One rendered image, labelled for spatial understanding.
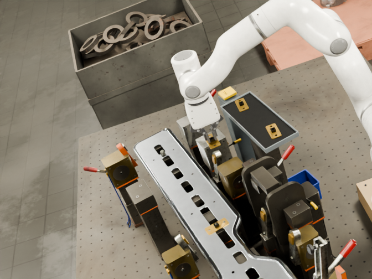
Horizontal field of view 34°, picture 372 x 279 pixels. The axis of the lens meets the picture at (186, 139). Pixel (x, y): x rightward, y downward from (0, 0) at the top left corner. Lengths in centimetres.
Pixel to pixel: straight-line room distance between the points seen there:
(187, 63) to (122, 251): 107
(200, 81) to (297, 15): 35
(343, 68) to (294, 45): 272
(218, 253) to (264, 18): 78
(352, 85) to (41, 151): 331
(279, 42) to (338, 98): 176
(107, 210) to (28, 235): 138
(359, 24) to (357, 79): 280
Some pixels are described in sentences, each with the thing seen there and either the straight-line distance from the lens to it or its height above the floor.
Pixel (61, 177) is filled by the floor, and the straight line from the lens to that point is 456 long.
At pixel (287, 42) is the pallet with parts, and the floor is 16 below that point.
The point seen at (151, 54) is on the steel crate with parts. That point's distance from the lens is 428.
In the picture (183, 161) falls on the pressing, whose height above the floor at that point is 100.
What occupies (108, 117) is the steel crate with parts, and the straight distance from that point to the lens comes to 446.
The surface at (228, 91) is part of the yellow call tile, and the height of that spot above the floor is 116.
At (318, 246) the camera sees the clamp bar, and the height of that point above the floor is 120.
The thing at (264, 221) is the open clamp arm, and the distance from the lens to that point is 205.
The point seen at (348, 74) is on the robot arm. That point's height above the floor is 140.
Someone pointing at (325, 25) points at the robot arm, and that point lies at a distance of 188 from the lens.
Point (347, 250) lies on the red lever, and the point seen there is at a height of 113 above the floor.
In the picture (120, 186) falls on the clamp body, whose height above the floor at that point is 94.
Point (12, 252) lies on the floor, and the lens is 419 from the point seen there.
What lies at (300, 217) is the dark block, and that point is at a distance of 198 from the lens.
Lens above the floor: 250
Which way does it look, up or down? 35 degrees down
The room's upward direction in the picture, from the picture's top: 21 degrees counter-clockwise
